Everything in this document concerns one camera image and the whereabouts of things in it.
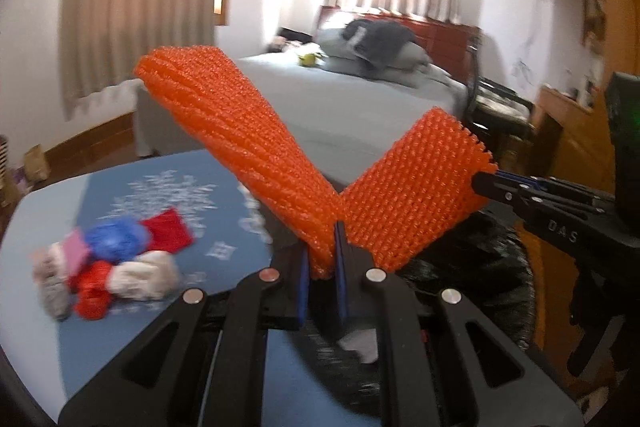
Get white tissue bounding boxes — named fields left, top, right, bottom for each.
left=106, top=251, right=180, bottom=300

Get red white plastic bag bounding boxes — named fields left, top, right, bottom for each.
left=66, top=260, right=113, bottom=321

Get blue plastic bag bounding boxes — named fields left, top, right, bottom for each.
left=84, top=217, right=151, bottom=265

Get red sock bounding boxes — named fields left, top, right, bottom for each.
left=140, top=208, right=194, bottom=255

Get pink paper piece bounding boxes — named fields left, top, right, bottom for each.
left=61, top=229, right=90, bottom=277

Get black trash bin with bag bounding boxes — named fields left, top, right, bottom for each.
left=291, top=208, right=536, bottom=417

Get wooden desk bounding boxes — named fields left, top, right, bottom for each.
left=526, top=0, right=639, bottom=192

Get black office chair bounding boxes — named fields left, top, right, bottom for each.
left=463, top=36, right=534, bottom=160

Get blue patterned table cloth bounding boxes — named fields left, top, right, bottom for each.
left=0, top=149, right=381, bottom=427

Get red wooden headboard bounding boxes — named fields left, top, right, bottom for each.
left=314, top=5, right=482, bottom=83

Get grey pillow stack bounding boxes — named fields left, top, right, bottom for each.
left=317, top=28, right=452, bottom=89

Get grey covered bed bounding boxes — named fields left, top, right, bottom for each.
left=133, top=51, right=469, bottom=188

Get dark grey blanket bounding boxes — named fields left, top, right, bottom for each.
left=342, top=18, right=416, bottom=70

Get brown paper bag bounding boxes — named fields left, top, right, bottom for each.
left=23, top=144, right=51, bottom=183

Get yellow green plush toy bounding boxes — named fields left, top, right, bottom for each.
left=298, top=52, right=323, bottom=68

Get black bag behind bed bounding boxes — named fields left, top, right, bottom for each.
left=266, top=27, right=314, bottom=53

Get white hanging cables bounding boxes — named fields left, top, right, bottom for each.
left=508, top=0, right=557, bottom=88

